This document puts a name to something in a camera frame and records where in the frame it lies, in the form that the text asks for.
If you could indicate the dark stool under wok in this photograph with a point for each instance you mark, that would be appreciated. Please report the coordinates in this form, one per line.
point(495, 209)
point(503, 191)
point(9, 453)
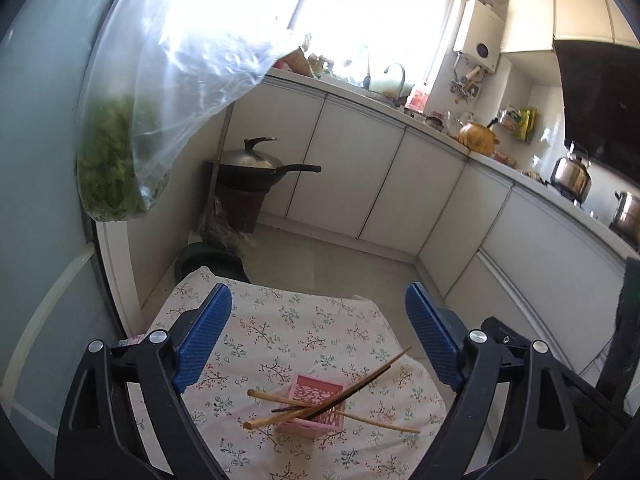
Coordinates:
point(240, 210)

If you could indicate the wicker basket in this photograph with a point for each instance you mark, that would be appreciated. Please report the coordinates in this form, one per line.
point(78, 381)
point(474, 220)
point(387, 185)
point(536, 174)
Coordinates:
point(299, 62)

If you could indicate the floral tablecloth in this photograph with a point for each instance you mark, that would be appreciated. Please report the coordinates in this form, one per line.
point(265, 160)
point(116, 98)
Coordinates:
point(290, 330)

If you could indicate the dark wooden chopstick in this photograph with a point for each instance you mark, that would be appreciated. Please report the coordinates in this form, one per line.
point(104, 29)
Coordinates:
point(287, 408)
point(360, 385)

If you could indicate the black range hood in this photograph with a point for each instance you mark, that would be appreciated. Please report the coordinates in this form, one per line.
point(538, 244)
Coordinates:
point(600, 100)

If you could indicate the wall rack with packets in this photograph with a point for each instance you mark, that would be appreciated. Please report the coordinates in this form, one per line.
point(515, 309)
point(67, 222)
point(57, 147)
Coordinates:
point(517, 122)

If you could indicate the white wall cabinet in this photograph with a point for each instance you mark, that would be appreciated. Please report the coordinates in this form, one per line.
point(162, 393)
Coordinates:
point(565, 10)

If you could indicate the pink plastic utensil basket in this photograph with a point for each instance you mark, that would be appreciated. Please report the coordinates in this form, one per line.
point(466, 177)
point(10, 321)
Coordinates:
point(320, 400)

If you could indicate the orange clay pot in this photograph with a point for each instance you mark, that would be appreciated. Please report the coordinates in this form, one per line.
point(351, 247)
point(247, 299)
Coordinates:
point(477, 137)

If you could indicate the hanging kitchen utensils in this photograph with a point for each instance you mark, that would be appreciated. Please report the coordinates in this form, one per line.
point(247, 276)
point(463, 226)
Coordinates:
point(467, 82)

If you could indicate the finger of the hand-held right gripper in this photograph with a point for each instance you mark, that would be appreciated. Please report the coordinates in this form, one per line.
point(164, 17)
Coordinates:
point(505, 330)
point(625, 330)

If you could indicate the steel pot with lid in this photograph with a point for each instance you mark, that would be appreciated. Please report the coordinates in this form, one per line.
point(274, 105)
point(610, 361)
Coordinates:
point(570, 172)

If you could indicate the white water heater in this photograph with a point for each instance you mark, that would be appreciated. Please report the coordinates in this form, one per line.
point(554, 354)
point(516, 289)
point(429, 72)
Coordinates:
point(480, 35)

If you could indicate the black wok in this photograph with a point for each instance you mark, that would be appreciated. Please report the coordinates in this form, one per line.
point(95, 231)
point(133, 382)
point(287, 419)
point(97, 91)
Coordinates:
point(270, 174)

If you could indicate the crumpled clear plastic bag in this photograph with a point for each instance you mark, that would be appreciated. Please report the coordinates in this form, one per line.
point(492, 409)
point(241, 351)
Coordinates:
point(225, 237)

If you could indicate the chrome faucet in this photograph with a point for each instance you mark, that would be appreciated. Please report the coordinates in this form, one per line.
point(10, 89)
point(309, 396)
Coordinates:
point(401, 80)

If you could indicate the light bamboo chopstick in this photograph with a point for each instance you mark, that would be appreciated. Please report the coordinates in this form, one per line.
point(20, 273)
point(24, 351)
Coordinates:
point(270, 397)
point(385, 362)

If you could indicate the plastic bag of greens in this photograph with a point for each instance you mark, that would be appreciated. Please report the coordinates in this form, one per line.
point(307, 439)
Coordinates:
point(150, 85)

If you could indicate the window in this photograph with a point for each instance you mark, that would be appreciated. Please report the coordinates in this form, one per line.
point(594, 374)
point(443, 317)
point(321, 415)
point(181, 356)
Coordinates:
point(375, 15)

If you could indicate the white sink cabinet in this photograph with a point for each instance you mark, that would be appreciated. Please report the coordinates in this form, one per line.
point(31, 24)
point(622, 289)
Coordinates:
point(350, 170)

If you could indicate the large steel stockpot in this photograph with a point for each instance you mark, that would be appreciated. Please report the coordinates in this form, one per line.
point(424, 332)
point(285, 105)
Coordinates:
point(627, 215)

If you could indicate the steel wok lid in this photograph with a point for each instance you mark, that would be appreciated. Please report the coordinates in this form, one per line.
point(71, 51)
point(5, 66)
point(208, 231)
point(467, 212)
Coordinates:
point(250, 156)

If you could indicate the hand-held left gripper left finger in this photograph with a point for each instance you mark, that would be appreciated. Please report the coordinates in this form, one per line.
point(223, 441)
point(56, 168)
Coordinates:
point(205, 340)

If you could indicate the white drawer cabinet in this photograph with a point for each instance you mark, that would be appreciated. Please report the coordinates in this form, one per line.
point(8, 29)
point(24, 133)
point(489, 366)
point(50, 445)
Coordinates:
point(525, 260)

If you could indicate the small lidded pan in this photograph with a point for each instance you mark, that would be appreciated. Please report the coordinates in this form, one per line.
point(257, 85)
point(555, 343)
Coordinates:
point(436, 122)

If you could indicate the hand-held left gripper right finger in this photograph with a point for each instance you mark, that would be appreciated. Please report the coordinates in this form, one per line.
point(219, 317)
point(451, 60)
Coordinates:
point(432, 340)

